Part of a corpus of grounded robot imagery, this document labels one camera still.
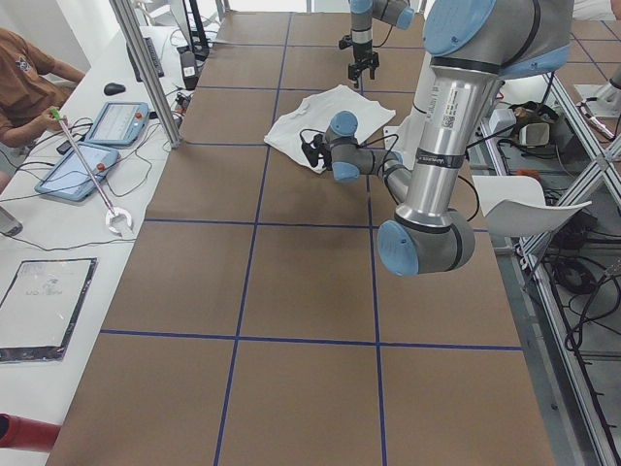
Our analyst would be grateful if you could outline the person in brown shirt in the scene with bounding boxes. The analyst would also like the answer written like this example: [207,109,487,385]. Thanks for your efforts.
[0,27,86,195]

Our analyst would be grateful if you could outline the dark flat bag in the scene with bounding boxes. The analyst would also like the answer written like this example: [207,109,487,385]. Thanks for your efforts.
[1,257,97,364]

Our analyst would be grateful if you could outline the black computer mouse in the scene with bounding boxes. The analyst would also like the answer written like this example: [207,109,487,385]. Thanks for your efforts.
[103,83,126,96]

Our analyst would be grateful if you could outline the white long-sleeve printed shirt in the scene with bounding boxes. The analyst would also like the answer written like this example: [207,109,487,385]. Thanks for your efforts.
[264,84,396,174]

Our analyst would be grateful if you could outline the grey aluminium post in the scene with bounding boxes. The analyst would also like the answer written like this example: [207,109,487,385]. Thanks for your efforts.
[110,0,181,149]

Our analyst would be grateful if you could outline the right black braided cable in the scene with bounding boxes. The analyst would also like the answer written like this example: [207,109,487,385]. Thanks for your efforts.
[371,0,428,50]

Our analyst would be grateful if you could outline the black braided cable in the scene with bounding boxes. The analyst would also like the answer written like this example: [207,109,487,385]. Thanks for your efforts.
[299,128,481,224]
[371,0,428,50]

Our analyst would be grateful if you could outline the black keyboard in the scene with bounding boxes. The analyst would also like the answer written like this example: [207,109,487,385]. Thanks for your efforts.
[144,37,164,78]

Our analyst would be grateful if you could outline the white plastic chair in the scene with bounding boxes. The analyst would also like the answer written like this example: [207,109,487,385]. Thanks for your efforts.
[473,175,592,237]

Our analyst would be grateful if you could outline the blue teach pendant upper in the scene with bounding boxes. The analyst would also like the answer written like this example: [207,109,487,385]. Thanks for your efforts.
[84,102,149,148]

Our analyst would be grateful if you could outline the blue teach pendant lower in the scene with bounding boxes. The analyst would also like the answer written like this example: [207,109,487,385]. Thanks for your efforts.
[35,142,119,202]

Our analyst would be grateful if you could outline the aluminium frame rail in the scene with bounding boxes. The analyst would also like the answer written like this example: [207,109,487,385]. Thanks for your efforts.
[475,63,620,465]

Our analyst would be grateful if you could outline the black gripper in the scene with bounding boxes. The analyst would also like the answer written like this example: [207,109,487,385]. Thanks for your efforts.
[347,42,379,81]

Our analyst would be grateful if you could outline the blue teach pendant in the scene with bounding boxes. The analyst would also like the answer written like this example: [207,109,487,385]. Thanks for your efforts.
[84,102,149,148]
[35,142,119,202]

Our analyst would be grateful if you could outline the red object at corner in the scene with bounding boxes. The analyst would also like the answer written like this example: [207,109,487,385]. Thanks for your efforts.
[1,414,61,452]

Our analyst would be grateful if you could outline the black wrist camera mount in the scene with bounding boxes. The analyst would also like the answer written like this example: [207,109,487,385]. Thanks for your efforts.
[338,34,353,50]
[301,134,332,171]

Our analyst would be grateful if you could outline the left black braided cable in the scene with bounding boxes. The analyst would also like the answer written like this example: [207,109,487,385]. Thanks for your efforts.
[299,128,481,224]

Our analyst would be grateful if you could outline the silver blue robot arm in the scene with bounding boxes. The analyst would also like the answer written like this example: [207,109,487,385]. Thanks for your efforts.
[339,0,415,88]
[318,1,573,276]

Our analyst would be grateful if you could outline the long reacher grabber tool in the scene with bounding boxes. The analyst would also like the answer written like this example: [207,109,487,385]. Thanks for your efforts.
[49,107,133,236]

